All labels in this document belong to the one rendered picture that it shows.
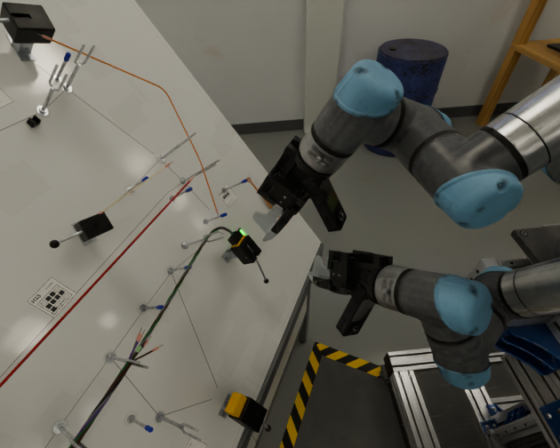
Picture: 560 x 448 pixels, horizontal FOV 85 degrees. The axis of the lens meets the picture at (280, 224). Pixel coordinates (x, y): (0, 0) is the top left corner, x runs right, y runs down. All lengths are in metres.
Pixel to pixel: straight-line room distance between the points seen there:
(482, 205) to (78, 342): 0.64
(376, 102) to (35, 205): 0.57
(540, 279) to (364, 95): 0.36
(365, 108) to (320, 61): 2.74
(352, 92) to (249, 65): 2.78
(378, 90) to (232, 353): 0.65
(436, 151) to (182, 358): 0.62
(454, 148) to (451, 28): 3.17
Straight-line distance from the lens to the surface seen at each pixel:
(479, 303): 0.49
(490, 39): 3.81
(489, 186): 0.38
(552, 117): 0.43
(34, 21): 0.72
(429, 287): 0.49
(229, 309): 0.81
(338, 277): 0.61
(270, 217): 0.57
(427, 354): 1.72
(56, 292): 0.65
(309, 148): 0.46
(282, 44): 3.13
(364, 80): 0.41
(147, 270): 0.70
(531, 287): 0.58
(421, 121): 0.47
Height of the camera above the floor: 1.73
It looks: 47 degrees down
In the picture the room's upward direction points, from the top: 3 degrees counter-clockwise
